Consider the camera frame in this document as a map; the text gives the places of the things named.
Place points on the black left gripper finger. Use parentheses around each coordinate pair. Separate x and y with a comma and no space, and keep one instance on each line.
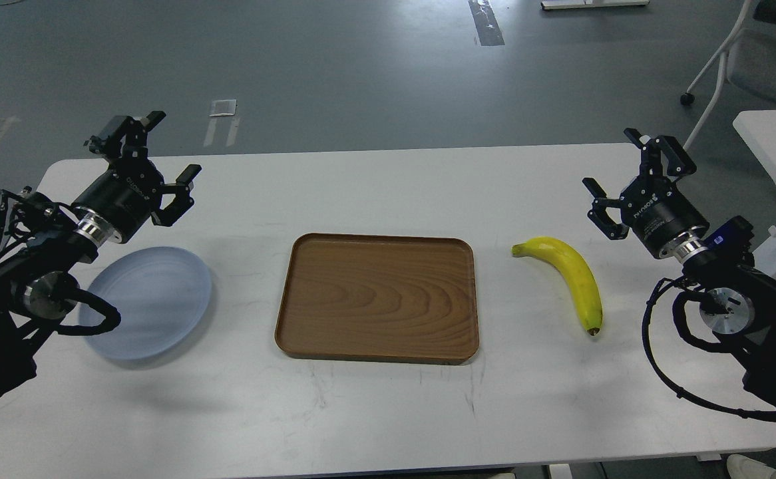
(172,200)
(124,137)

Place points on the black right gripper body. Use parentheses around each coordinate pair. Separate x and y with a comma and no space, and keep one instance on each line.
(658,213)

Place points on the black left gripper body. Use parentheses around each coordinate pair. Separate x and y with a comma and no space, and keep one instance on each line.
(123,197)

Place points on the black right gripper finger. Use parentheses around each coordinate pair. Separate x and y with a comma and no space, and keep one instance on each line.
(598,213)
(661,156)

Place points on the yellow banana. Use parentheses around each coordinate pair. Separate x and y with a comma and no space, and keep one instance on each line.
(576,273)

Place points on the light blue plate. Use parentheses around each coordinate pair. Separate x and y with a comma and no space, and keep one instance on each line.
(161,293)

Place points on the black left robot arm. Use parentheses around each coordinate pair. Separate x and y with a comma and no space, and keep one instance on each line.
(42,239)

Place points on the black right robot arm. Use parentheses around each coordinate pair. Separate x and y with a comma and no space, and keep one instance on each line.
(724,304)

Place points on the white office chair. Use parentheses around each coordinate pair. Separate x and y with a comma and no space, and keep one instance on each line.
(746,59)

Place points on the white table base far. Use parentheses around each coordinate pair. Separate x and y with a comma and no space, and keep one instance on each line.
(580,4)

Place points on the brown wooden tray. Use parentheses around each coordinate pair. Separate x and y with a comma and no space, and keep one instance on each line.
(379,298)

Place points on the white shoe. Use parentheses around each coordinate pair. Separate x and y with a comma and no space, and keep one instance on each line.
(740,466)

